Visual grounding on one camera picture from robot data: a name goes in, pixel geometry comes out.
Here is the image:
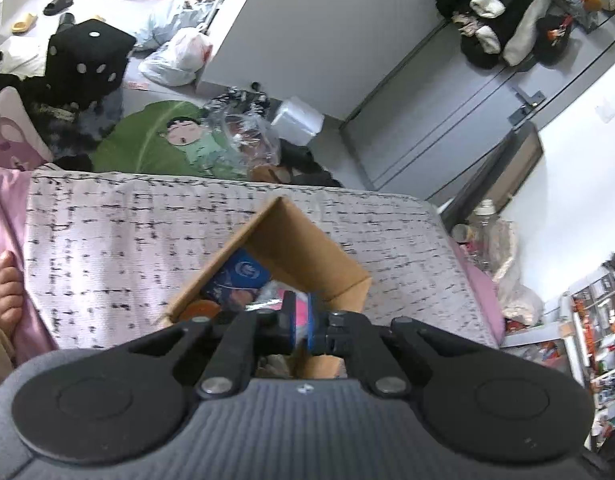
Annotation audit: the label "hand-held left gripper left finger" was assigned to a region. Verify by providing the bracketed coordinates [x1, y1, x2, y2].
[118, 291, 299, 400]

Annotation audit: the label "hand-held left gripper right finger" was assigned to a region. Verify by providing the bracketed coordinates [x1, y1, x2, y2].
[307, 294, 494, 399]

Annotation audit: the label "blue tissue pack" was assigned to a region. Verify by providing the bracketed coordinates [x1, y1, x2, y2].
[202, 247, 274, 307]

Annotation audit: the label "brown cardboard box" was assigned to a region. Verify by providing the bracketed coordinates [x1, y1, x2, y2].
[162, 195, 373, 382]

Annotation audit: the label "orange green plush ball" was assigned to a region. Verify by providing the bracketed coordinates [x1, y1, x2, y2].
[178, 298, 224, 322]

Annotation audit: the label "black cloth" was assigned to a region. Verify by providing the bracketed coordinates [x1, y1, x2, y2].
[276, 137, 344, 189]

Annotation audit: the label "white black patterned blanket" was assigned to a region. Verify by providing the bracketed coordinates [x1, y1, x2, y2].
[25, 170, 501, 357]

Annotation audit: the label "clear plastic jar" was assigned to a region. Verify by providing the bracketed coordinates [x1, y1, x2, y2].
[469, 198, 499, 241]

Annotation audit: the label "white storage box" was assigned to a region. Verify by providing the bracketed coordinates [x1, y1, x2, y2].
[270, 97, 325, 146]

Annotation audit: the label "clear plastic bag by bed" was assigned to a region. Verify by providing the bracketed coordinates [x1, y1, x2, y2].
[486, 219, 546, 322]

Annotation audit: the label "white desk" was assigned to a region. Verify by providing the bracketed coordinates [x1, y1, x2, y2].
[500, 252, 615, 456]

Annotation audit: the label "black metal gear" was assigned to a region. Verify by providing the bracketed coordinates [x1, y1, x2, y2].
[216, 82, 274, 112]

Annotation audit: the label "green cartoon leaf rug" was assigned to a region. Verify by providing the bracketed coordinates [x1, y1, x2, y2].
[92, 99, 254, 182]

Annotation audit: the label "grey door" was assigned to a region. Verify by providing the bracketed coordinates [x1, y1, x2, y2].
[337, 0, 615, 192]

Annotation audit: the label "bare foot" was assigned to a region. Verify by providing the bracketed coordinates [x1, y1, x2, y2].
[0, 250, 26, 344]

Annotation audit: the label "white plastic bag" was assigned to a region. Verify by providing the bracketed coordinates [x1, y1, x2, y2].
[138, 27, 214, 87]

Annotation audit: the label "grey fluffy rug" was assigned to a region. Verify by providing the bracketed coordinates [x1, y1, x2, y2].
[30, 87, 129, 162]

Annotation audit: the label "pale blue plastic bag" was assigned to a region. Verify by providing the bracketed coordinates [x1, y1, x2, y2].
[132, 0, 219, 54]

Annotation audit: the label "black dice cushion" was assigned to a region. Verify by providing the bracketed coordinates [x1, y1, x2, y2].
[40, 18, 138, 112]

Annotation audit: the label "pink cartoon pillow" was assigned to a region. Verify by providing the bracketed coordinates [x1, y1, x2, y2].
[0, 86, 56, 172]

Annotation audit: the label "black white hanging clothes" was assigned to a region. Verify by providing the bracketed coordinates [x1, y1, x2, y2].
[434, 0, 588, 69]

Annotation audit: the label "yellow slipper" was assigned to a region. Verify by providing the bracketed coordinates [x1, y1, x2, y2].
[11, 12, 39, 35]

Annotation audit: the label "brown board with black frame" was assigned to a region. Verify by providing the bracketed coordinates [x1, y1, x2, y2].
[426, 122, 546, 232]

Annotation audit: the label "grey door handle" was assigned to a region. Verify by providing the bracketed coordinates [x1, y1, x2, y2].
[507, 87, 546, 126]

